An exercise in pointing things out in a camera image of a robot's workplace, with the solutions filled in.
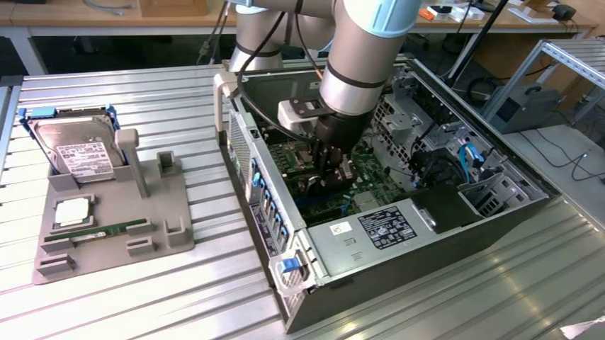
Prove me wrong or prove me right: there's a black wire bundle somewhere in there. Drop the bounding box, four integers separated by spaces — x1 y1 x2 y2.
409 147 464 189

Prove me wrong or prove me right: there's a grey equipment box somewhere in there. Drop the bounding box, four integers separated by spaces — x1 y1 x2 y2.
489 86 564 135

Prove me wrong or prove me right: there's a black plastic air shroud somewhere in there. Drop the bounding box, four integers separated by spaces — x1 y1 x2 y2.
394 186 486 234

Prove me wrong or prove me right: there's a CPU socket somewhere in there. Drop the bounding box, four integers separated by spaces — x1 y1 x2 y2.
293 143 314 166

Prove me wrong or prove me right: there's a silver CPU chip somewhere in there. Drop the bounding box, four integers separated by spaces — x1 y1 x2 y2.
54 200 92 226

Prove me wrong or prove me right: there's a black stand pole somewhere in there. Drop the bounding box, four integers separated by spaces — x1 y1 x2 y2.
446 0 512 81

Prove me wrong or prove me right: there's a grey power supply unit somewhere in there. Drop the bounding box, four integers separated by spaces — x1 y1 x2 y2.
306 200 438 279

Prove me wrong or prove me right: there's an aluminium profile frame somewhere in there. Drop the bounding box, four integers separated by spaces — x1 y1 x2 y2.
481 38 605 132

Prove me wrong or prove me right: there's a white crumpled sheet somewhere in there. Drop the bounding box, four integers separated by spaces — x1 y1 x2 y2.
560 313 605 340

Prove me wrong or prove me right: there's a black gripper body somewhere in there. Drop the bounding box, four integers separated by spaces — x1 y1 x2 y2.
309 111 373 171

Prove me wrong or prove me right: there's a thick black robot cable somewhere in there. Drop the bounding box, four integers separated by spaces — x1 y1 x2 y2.
235 10 323 147

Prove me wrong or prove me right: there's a blue data wire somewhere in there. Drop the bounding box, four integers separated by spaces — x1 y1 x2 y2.
457 140 484 185

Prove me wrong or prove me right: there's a black table cable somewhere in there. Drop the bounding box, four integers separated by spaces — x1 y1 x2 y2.
520 129 605 181

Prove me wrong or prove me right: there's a green motherboard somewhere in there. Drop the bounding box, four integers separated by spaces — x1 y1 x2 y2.
267 134 403 227

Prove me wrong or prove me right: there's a long wooden desk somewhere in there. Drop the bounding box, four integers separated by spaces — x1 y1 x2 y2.
0 0 600 36

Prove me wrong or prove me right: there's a light blue desk cable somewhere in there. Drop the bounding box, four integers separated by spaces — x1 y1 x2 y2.
83 0 136 16

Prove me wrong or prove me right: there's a grey plastic parts rack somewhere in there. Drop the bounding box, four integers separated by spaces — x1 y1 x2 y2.
31 127 196 286

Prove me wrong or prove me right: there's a silver hard disk drive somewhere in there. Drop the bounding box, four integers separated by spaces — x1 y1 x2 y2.
26 113 127 184

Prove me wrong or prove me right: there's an open black PC case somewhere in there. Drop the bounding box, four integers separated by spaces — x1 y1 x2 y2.
213 52 564 334

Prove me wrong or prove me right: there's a silver metal drive cage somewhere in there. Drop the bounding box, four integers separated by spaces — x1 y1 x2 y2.
370 67 474 178

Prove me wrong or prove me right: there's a grey cable with connector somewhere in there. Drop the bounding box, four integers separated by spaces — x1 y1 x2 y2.
198 0 234 67

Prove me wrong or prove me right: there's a green RAM stick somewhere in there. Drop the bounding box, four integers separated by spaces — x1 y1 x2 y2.
51 218 147 245

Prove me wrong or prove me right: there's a white small box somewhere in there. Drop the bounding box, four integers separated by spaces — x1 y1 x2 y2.
449 6 486 21

